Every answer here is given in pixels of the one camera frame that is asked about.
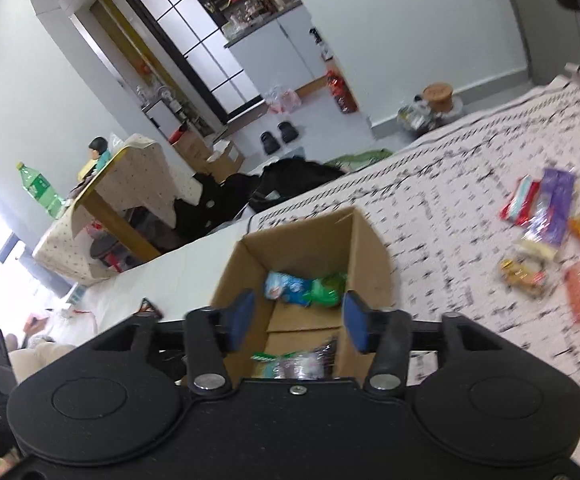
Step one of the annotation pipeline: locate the brown paper noodle cup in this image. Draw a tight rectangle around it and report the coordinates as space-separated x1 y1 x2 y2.
422 82 456 114

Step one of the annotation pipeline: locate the red oil bottle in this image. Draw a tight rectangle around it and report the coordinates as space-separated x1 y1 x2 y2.
325 62 359 114

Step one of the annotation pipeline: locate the clear plastic bag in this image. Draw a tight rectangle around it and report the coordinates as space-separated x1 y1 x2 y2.
397 97 439 134

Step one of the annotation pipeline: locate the red and teal snack packet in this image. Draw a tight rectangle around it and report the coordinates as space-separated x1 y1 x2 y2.
499 175 542 226

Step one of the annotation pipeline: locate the pink plastic bag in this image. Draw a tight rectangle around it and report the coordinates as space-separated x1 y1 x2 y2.
264 84 301 117

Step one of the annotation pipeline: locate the black bag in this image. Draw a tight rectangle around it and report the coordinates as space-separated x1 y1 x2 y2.
247 157 347 214

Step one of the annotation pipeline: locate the green soda bottle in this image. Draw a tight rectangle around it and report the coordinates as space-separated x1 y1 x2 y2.
15 161 67 219

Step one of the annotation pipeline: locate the brown hair clip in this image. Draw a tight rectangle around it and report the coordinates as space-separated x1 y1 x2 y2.
137 297 164 319

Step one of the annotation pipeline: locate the purple snack packet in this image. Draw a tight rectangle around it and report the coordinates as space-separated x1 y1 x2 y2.
514 167 579 262

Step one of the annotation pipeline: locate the small yellow candy packet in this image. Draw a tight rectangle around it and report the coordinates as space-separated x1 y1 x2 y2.
499 257 551 289

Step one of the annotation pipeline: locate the closed cardboard carton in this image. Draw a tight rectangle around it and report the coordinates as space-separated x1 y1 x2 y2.
172 129 217 172

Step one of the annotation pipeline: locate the wooden side table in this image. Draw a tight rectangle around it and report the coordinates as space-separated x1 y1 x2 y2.
72 152 164 264

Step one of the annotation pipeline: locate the dark green snack packet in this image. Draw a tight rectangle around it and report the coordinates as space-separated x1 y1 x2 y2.
309 272 349 309

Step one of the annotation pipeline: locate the white bed sheet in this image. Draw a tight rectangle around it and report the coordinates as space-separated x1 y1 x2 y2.
76 209 257 342

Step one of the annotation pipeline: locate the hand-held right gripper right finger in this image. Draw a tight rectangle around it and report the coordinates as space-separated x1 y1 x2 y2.
342 290 515 395

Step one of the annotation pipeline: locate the black framed glass door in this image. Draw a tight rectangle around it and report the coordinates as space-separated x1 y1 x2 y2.
127 0 267 124

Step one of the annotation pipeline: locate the white kitchen cabinet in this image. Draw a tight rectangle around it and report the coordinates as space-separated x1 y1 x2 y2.
223 3 344 99

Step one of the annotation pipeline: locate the small white fridge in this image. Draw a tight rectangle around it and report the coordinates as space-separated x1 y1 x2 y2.
142 97 191 134

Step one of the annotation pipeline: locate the clear biscuit packet green label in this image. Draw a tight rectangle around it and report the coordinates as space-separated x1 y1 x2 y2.
252 345 339 380

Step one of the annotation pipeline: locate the dark-haired figurine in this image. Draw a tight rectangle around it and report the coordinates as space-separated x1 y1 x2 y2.
87 136 112 172

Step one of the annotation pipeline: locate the cluttered kitchen shelf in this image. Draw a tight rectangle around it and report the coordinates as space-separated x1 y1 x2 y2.
189 0 304 42

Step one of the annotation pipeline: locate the cream soft cloth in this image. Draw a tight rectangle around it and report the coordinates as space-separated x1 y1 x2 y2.
9 342 79 382

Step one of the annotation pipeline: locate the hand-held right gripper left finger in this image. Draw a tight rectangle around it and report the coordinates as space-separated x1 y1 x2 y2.
77 290 257 395

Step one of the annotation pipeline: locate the green cartoon rug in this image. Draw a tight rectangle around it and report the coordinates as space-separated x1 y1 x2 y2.
327 148 394 172

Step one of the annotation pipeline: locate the blue snack packet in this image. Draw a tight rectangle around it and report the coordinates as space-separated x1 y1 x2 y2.
263 270 317 306

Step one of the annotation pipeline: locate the side table with cloth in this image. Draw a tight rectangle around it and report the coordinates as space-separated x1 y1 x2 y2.
33 133 207 282

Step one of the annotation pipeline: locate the open carton with paper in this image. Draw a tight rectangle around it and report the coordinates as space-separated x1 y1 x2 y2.
204 139 247 184

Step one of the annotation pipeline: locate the black clothes pile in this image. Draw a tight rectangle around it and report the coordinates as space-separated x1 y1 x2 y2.
174 172 251 242

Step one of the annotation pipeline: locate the cardboard box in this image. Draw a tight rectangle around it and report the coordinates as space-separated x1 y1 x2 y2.
209 205 396 380

